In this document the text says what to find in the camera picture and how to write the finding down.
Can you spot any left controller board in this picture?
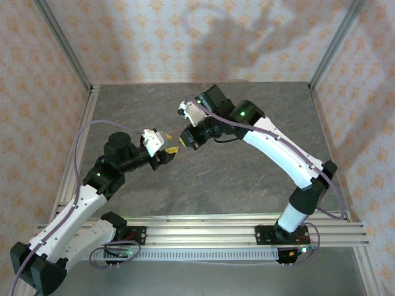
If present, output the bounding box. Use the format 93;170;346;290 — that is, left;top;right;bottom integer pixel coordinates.
104;246;136;266

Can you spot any controller board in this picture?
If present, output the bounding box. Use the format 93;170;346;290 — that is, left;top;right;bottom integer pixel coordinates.
276;245;318;266
104;246;136;266

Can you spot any right controller board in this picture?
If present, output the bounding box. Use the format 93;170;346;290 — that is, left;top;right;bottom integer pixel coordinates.
276;245;318;266

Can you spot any aluminium table side rail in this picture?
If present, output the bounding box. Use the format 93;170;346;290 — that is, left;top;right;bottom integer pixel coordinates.
49;85;101;223
308;83;354;223

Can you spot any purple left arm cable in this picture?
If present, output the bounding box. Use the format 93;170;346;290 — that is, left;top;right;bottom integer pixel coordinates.
10;119;148;296

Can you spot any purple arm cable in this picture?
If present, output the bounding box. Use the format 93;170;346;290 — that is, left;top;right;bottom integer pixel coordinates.
184;94;347;266
10;119;148;296

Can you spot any aluminium cross rail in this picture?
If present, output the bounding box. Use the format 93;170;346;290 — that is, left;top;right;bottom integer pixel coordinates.
36;212;371;249

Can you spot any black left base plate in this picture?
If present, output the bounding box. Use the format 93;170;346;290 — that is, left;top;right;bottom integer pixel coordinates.
117;226;148;247

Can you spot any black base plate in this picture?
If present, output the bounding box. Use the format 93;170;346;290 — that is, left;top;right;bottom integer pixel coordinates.
117;226;148;247
255;224;310;247

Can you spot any white slotted cable duct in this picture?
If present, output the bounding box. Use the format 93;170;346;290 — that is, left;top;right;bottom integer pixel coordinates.
91;248;280;262

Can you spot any aluminium frame post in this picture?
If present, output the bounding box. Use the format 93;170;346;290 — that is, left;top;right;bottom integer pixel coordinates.
33;0;93;91
308;0;368;91

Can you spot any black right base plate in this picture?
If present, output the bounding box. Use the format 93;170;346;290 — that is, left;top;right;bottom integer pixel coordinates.
255;224;310;247

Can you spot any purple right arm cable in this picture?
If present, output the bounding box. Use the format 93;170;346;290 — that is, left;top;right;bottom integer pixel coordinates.
184;94;347;266

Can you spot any aluminium lower frame rail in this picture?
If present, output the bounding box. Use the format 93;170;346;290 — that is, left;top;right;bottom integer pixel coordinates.
353;246;383;296

